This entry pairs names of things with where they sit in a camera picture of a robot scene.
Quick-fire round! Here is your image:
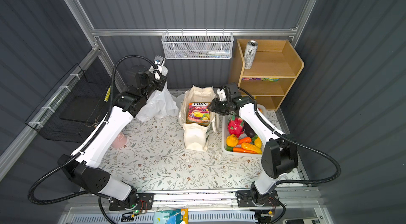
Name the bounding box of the white wire wall basket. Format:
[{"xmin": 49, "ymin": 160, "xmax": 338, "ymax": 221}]
[{"xmin": 161, "ymin": 32, "xmax": 234, "ymax": 60}]

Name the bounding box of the yellow bell pepper toy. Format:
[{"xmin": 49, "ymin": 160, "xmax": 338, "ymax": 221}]
[{"xmin": 226, "ymin": 134, "xmax": 239, "ymax": 148}]

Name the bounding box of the white plastic grocery bag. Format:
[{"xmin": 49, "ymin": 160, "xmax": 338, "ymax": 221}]
[{"xmin": 135, "ymin": 83, "xmax": 185, "ymax": 122}]

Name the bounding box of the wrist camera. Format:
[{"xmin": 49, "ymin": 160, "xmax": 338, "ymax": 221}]
[
  {"xmin": 217, "ymin": 83, "xmax": 241, "ymax": 102},
  {"xmin": 154, "ymin": 56, "xmax": 166, "ymax": 72}
]

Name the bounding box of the left silver drink can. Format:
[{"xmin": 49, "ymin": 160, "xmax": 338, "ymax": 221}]
[{"xmin": 244, "ymin": 40, "xmax": 258, "ymax": 69}]

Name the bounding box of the cream canvas tote bag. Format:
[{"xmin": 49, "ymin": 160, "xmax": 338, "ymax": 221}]
[{"xmin": 179, "ymin": 86, "xmax": 219, "ymax": 152}]

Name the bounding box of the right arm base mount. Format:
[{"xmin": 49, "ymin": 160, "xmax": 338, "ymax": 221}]
[{"xmin": 235, "ymin": 190, "xmax": 280, "ymax": 208}]

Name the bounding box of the white plastic fruit basket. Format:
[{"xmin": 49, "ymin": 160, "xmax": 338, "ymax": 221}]
[{"xmin": 221, "ymin": 103, "xmax": 277, "ymax": 157}]

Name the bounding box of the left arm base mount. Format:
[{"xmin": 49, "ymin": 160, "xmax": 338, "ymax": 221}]
[{"xmin": 109, "ymin": 193, "xmax": 155, "ymax": 211}]

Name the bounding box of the cup of coloured pencils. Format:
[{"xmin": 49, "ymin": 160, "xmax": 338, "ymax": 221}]
[{"xmin": 111, "ymin": 133, "xmax": 128, "ymax": 149}]

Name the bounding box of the orange carrot toy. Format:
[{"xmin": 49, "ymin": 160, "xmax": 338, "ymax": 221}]
[{"xmin": 232, "ymin": 148, "xmax": 257, "ymax": 154}]

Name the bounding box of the dark purple eggplant toy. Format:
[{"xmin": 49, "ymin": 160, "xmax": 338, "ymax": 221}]
[{"xmin": 243, "ymin": 123, "xmax": 256, "ymax": 138}]

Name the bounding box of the wooden shelf unit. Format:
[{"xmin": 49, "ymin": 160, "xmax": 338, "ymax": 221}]
[{"xmin": 228, "ymin": 39, "xmax": 304, "ymax": 111}]

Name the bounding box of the pink dragon fruit toy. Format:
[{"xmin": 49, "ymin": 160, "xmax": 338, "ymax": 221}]
[{"xmin": 227, "ymin": 115, "xmax": 244, "ymax": 138}]

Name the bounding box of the yellow corn toy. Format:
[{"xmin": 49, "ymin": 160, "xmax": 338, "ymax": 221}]
[{"xmin": 241, "ymin": 143, "xmax": 262, "ymax": 154}]

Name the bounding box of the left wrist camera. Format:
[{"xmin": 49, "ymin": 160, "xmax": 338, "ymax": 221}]
[{"xmin": 154, "ymin": 56, "xmax": 166, "ymax": 72}]

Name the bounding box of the floral table mat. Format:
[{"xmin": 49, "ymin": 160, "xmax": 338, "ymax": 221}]
[{"xmin": 99, "ymin": 116, "xmax": 262, "ymax": 191}]

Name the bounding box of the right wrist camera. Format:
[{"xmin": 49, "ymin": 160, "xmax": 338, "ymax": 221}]
[{"xmin": 217, "ymin": 83, "xmax": 241, "ymax": 102}]

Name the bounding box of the colourful fruit candy bag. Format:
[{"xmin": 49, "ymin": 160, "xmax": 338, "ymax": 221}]
[{"xmin": 186, "ymin": 102, "xmax": 210, "ymax": 126}]

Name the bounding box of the black wire wall basket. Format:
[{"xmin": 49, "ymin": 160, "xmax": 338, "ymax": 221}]
[{"xmin": 25, "ymin": 61, "xmax": 111, "ymax": 143}]

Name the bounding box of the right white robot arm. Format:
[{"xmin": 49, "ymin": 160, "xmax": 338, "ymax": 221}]
[{"xmin": 209, "ymin": 83, "xmax": 342, "ymax": 206}]

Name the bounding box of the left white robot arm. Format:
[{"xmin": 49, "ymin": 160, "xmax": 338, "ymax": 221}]
[{"xmin": 27, "ymin": 56, "xmax": 168, "ymax": 209}]

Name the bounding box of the teal printed booklet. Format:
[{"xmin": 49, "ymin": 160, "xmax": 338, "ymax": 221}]
[{"xmin": 153, "ymin": 208, "xmax": 189, "ymax": 224}]

